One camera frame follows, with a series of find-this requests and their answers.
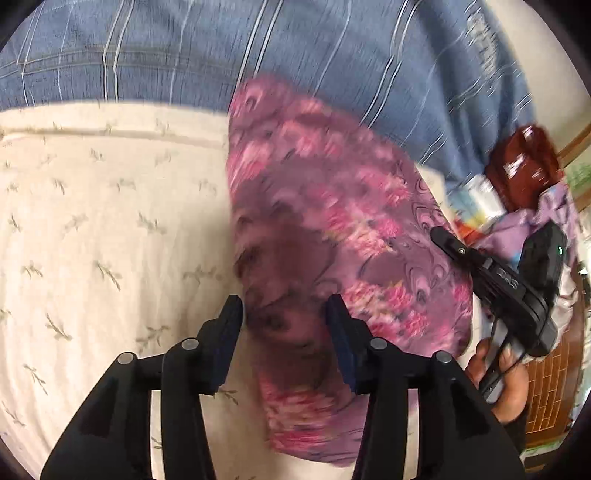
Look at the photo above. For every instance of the lilac cloth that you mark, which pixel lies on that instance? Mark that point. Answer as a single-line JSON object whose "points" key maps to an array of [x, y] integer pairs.
{"points": [[508, 226]]}

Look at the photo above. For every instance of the purple floral garment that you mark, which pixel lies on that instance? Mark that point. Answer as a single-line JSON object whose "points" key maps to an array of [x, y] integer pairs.
{"points": [[323, 221]]}

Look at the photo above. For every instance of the blue plaid quilt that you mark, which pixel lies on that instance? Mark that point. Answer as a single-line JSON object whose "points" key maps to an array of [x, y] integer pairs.
{"points": [[286, 50]]}

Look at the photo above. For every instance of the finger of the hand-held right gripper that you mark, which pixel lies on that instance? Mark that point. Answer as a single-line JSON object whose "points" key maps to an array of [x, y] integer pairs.
{"points": [[455, 247]]}

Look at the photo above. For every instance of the person's right hand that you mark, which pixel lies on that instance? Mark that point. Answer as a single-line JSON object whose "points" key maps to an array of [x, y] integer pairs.
{"points": [[508, 392]]}

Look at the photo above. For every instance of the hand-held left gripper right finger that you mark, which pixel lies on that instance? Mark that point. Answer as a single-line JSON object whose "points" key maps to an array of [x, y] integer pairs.
{"points": [[342, 346]]}

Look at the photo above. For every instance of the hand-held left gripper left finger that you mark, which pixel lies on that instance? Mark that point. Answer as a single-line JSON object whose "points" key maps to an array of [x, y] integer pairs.
{"points": [[226, 341]]}

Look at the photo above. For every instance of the red brown bag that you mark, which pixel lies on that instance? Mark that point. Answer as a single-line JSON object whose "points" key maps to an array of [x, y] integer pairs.
{"points": [[526, 161]]}

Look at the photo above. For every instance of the cream leaf print bedsheet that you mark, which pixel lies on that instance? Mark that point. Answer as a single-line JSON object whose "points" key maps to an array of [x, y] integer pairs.
{"points": [[106, 221]]}

